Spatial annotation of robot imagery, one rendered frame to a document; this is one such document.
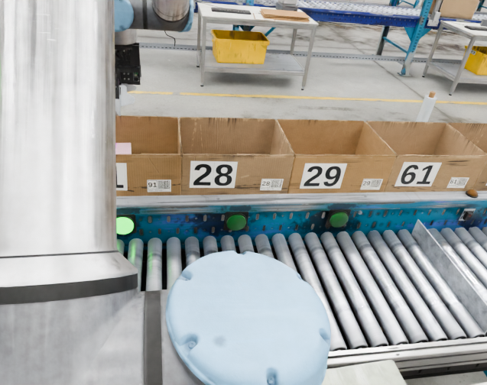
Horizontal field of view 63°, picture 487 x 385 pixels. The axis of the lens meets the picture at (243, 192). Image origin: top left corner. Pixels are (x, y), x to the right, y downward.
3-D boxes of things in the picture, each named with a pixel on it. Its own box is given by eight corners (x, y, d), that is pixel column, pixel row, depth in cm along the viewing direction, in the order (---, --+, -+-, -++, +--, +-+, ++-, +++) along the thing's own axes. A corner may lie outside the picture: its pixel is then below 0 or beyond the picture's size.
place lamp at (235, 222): (226, 231, 144) (228, 217, 140) (225, 229, 145) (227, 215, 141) (245, 231, 145) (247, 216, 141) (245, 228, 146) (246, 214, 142)
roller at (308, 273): (330, 363, 114) (334, 352, 111) (285, 239, 155) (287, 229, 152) (347, 360, 115) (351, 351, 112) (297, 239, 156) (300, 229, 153)
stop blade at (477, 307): (482, 335, 125) (495, 317, 119) (410, 236, 161) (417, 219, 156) (484, 334, 125) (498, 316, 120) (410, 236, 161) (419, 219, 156)
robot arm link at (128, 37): (101, 27, 109) (105, 19, 116) (102, 46, 112) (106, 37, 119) (135, 30, 110) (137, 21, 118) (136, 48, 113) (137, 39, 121)
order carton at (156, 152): (63, 198, 134) (53, 153, 124) (77, 153, 157) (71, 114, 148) (181, 196, 141) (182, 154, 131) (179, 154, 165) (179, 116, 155)
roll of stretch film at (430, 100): (417, 136, 414) (435, 90, 385) (422, 141, 405) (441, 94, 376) (407, 136, 412) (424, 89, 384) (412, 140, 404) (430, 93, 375)
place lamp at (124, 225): (112, 235, 137) (111, 219, 133) (113, 233, 138) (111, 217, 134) (134, 234, 138) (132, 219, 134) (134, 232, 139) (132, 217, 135)
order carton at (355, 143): (287, 195, 148) (294, 155, 139) (270, 154, 172) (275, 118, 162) (384, 193, 156) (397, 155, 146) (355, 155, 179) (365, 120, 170)
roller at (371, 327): (372, 358, 116) (378, 348, 113) (317, 238, 158) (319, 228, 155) (388, 357, 117) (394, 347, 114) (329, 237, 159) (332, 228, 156)
